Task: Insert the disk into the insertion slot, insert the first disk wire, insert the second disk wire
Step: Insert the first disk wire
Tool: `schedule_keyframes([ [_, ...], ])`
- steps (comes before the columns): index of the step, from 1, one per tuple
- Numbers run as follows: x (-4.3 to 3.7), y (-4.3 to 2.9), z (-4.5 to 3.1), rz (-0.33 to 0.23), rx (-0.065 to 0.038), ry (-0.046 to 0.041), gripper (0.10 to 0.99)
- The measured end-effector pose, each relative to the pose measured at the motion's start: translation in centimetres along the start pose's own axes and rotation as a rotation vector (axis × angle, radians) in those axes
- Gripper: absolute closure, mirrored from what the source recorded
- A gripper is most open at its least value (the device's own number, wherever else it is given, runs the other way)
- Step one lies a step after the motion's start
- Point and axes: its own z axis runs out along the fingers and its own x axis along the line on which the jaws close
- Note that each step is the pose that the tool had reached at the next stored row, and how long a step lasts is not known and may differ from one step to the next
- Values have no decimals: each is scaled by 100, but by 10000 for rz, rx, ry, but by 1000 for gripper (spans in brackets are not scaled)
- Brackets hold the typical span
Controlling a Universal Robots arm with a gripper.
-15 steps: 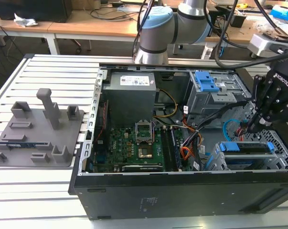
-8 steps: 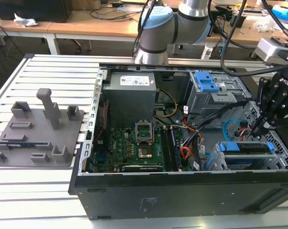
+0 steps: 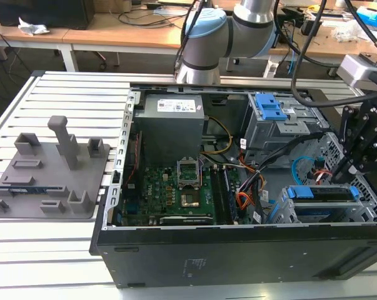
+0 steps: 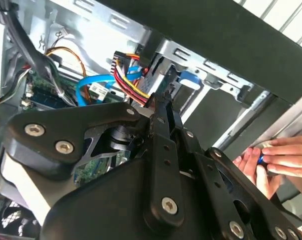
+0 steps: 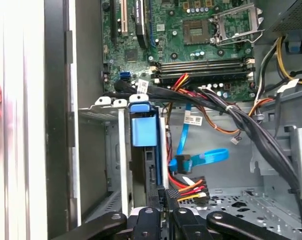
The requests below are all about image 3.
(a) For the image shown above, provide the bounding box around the red disk wire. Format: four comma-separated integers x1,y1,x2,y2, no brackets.
312,168,334,181

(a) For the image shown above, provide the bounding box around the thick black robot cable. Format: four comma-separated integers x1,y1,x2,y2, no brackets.
344,0,377,56
290,0,377,109

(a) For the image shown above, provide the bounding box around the black RAM slot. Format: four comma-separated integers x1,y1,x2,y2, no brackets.
211,167,231,225

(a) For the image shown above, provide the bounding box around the blue tissue box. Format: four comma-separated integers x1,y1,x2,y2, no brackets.
356,6,377,31

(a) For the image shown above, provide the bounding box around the metal socket cover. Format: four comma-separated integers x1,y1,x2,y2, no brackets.
177,158,201,188

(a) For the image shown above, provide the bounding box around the large black box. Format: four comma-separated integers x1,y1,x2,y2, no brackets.
0,0,95,31

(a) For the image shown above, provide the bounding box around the orange red wire bundle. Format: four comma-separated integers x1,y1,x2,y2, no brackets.
236,174,267,216

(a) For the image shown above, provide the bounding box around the white plastic bag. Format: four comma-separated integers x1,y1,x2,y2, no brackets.
333,20,369,43

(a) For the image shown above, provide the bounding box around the hard disk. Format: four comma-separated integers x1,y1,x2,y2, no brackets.
286,184,361,203

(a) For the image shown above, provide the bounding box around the grey metal drive cage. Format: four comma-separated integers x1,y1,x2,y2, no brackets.
241,92,329,168

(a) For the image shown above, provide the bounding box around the small black box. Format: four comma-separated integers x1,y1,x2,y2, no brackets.
300,17,323,36

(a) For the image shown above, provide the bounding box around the green motherboard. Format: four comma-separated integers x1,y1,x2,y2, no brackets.
119,165,248,226

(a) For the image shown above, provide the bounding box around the black cable at arm base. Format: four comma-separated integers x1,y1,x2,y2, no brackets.
174,0,208,76

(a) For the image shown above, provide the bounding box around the RAM stick in slot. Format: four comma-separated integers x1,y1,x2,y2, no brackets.
223,168,239,221

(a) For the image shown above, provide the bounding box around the black PC case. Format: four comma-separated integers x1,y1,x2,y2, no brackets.
88,81,377,288

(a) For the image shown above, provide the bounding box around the grey power supply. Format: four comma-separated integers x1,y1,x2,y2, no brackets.
133,93,206,160

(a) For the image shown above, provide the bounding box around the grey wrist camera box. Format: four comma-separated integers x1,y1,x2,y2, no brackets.
336,53,377,92

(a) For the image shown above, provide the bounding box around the black graphics card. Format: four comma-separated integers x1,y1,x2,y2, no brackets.
158,214,214,226

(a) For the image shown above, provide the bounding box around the crumpled white paper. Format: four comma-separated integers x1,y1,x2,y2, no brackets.
18,17,51,36

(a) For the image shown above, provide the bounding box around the perforated metal disk bay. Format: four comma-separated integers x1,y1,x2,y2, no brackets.
269,132,377,224

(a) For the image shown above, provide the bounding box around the blue green RAM stick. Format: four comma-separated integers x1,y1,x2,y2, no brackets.
0,186,66,194

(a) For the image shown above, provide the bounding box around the black cable bundle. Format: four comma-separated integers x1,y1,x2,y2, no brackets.
238,131,325,226

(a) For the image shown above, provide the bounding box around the yellow cable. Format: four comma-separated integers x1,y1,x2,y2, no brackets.
200,116,233,154

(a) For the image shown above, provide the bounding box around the CPU socket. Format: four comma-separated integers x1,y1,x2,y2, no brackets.
180,192,202,209

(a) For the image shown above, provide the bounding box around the blue drive latch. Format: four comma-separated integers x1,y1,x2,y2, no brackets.
255,92,288,122

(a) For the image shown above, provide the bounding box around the wooden desk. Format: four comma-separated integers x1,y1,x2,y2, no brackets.
0,9,184,73
213,0,377,78

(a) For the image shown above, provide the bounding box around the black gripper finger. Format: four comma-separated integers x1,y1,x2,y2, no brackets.
347,114,377,176
331,105,356,184

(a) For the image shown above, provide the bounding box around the hanging blue cable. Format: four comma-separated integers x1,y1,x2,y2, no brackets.
287,40,300,76

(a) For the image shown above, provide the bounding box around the grey parts rack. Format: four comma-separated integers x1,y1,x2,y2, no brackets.
0,115,111,219

